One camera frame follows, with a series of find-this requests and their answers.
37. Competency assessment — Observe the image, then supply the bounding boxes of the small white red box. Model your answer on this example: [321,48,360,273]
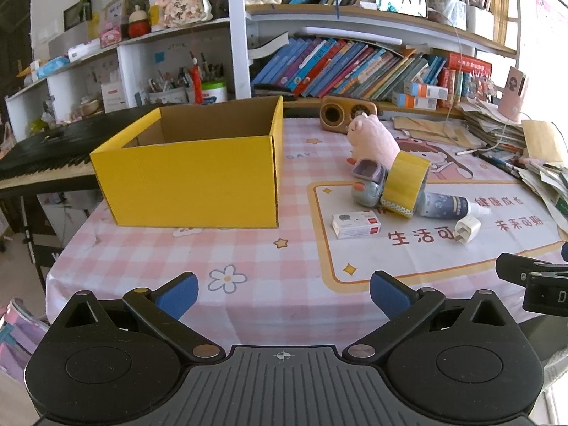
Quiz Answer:
[331,210,381,240]

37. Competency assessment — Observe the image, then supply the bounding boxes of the white charger plug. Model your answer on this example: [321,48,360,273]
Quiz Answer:
[453,215,481,244]

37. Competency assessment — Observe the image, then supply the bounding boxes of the blue white spray bottle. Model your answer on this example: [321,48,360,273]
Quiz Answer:
[416,191,491,220]

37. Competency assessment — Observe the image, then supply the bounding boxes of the yellow tape roll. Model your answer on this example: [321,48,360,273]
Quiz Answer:
[380,151,430,218]

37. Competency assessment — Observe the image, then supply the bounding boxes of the grey purple toy truck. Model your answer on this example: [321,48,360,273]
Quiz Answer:
[351,159,388,209]

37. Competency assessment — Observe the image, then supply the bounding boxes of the pink plush pig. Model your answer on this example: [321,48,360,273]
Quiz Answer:
[346,114,400,170]

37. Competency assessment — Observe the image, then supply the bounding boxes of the pink checkered tablecloth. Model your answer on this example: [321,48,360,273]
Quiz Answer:
[46,118,567,347]

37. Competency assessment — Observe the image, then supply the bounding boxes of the stack of papers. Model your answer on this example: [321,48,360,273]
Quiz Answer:
[458,100,567,232]

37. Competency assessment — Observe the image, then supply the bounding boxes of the yellow cardboard box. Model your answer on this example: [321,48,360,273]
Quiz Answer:
[91,96,283,228]

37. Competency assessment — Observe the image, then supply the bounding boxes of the black electronic keyboard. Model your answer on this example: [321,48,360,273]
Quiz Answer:
[1,104,157,198]

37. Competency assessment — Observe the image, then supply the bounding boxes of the pink phone holder cup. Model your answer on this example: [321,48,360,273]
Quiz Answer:
[498,66,528,123]

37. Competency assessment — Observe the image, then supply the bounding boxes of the wooden retro speaker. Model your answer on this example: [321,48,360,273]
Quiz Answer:
[319,96,378,135]

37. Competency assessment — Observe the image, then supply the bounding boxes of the orange white box lower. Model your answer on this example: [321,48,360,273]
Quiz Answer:
[391,92,437,111]

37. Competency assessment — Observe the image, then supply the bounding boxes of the orange white box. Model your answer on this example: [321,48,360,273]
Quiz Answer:
[391,92,437,111]
[403,82,449,100]

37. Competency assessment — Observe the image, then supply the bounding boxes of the orange white box upper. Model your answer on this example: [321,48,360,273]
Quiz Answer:
[403,82,449,100]

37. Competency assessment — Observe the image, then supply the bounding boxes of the green lid white jar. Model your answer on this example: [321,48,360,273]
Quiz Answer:
[201,78,228,105]

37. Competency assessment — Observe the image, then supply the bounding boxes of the red bottle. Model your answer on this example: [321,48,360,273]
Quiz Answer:
[191,57,203,105]

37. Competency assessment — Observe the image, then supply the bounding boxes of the row of leaning books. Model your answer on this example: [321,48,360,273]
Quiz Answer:
[251,37,495,109]

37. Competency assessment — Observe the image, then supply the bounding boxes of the white bookshelf unit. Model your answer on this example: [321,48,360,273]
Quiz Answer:
[5,0,518,141]

